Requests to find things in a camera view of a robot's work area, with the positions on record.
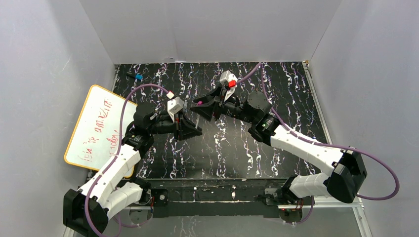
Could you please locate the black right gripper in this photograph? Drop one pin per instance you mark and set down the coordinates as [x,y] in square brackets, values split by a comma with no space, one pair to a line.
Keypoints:
[221,106]

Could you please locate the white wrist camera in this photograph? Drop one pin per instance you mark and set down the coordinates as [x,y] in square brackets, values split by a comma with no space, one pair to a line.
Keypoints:
[228,81]
[174,106]

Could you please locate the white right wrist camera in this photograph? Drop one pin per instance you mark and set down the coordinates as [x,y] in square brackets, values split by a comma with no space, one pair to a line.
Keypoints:
[228,81]

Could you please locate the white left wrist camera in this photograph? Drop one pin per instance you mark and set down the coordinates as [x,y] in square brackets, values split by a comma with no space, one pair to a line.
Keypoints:
[174,106]

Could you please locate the blue capped black marker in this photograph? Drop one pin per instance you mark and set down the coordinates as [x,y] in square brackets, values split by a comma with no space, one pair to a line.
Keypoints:
[134,76]

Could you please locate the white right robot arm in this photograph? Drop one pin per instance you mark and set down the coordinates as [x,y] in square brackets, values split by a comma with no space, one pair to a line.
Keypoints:
[342,171]

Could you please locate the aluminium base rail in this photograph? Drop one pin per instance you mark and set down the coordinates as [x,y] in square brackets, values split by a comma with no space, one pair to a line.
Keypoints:
[170,198]

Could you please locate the yellow framed whiteboard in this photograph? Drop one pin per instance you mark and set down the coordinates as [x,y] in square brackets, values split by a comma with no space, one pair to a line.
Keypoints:
[96,135]

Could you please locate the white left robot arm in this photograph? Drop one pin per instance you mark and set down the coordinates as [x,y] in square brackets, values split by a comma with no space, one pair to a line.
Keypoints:
[108,180]

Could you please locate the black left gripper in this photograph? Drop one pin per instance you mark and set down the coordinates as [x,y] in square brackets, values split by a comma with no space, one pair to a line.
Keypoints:
[178,125]

